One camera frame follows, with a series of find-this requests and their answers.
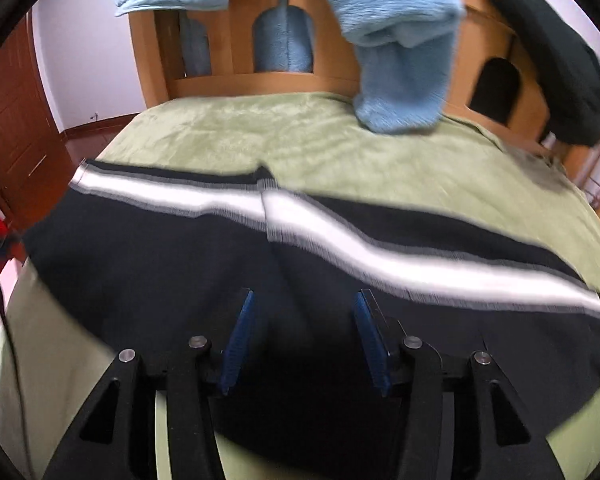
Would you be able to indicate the brown wooden door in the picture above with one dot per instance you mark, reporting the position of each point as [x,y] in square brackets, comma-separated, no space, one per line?
[15,130]

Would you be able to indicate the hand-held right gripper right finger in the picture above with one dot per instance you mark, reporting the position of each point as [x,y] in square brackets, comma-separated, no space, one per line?
[368,336]

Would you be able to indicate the light blue fleece blanket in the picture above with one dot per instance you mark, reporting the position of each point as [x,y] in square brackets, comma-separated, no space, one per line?
[395,35]

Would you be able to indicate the black pants with white stripe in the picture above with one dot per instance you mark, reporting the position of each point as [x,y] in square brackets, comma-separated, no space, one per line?
[145,260]

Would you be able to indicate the green bed blanket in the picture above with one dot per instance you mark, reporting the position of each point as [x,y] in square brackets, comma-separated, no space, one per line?
[330,150]

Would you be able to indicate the wooden headboard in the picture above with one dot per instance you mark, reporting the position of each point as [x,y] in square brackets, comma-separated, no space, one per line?
[330,45]

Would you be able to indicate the black garment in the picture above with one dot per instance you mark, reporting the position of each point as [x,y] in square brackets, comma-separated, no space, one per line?
[555,55]

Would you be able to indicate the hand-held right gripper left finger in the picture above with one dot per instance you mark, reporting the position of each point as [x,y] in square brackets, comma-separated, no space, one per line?
[240,336]

